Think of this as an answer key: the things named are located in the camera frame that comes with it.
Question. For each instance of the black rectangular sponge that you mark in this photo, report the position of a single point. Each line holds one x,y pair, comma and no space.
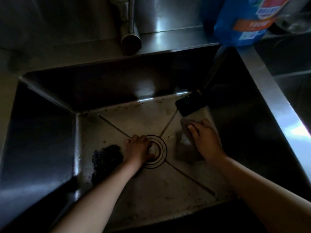
188,104

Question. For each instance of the person's right forearm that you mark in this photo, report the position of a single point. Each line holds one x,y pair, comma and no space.
267,194

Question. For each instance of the stainless steel double sink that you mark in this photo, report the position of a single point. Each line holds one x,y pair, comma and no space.
158,191

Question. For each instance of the black steel wool scourer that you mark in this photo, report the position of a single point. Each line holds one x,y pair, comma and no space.
107,160

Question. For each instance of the person's left hand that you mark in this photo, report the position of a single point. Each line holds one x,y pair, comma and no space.
137,150

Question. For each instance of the person's left forearm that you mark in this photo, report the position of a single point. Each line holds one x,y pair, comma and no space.
92,203

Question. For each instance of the person's right hand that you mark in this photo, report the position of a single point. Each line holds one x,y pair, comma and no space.
207,140

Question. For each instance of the blue dish soap bottle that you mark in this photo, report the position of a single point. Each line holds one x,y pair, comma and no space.
247,21

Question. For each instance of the curved steel faucet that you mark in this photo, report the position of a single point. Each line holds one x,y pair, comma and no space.
130,38

